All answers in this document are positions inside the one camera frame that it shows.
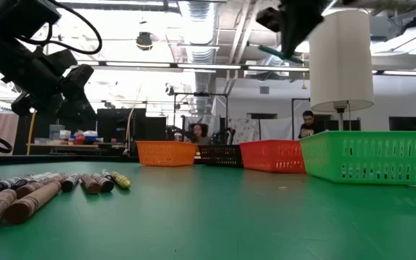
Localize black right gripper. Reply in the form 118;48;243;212
256;0;335;59

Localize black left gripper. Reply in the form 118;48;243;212
0;34;98;126

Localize yellow crayon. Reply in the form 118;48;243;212
110;170;133;191

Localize green plastic basket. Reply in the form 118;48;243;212
299;130;416;186

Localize clear plastic box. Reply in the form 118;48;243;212
48;124;66;141

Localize black partition screen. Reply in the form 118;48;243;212
96;108;168;144
18;113;98;156

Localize wooden side table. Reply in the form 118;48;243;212
27;142;126;156

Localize white table lamp wooden base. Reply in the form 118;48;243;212
308;9;375;131

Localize person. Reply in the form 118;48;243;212
297;110;328;140
188;123;212;146

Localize long ceiling light bar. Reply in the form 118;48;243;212
0;57;416;77

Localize white cloth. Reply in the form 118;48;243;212
258;118;303;141

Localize floral cloth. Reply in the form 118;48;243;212
227;118;259;142

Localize orange plastic basket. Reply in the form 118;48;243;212
136;140;199;168

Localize red plastic basket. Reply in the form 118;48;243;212
239;139;307;173

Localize black monitor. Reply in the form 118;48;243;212
388;116;416;131

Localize black plastic basket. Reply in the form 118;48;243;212
195;144;244;168

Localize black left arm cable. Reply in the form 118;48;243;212
16;0;103;56

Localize black ceiling dome camera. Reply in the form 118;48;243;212
135;31;154;51

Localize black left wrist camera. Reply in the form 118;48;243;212
0;0;61;39

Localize silver air duct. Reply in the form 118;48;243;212
178;0;217;95

